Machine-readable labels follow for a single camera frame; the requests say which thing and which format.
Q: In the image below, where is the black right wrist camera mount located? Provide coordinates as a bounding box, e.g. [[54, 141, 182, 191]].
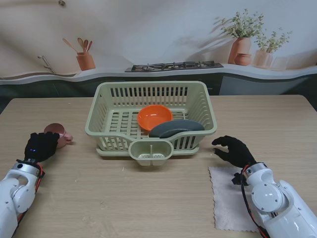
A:
[[231, 172, 248, 186]]

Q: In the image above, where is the red black right arm cable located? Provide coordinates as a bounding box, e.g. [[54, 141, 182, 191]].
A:
[[240, 168, 270, 238]]

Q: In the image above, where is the red black arm cable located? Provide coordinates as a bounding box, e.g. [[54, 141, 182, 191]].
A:
[[240, 168, 270, 238], [16, 162, 45, 224]]

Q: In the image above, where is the orange plastic bowl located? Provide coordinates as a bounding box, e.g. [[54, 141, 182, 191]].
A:
[[137, 104, 173, 132]]

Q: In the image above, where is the red black left arm cable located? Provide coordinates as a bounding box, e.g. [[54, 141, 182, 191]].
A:
[[16, 162, 45, 224]]

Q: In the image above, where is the green cutlery holder cup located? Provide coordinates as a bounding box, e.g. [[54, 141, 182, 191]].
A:
[[128, 140, 173, 166]]

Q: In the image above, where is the pale pink wiping cloth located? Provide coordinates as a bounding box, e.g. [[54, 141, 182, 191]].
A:
[[208, 166, 261, 233]]

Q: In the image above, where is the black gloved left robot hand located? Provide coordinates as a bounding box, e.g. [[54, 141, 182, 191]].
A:
[[24, 132, 60, 164]]

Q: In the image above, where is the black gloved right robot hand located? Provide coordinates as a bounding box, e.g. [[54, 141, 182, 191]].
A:
[[211, 135, 258, 169]]

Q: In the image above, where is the pink plastic mug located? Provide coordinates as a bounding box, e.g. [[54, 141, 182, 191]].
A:
[[44, 123, 74, 149]]

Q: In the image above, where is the printed kitchen backdrop banner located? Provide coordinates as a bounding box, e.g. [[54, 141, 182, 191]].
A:
[[0, 0, 317, 100]]

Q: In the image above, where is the green plastic dish rack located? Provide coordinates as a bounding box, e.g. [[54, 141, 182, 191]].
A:
[[85, 81, 218, 152]]

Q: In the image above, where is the grey round plate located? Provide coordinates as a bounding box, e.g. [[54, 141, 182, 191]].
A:
[[148, 119, 206, 139]]

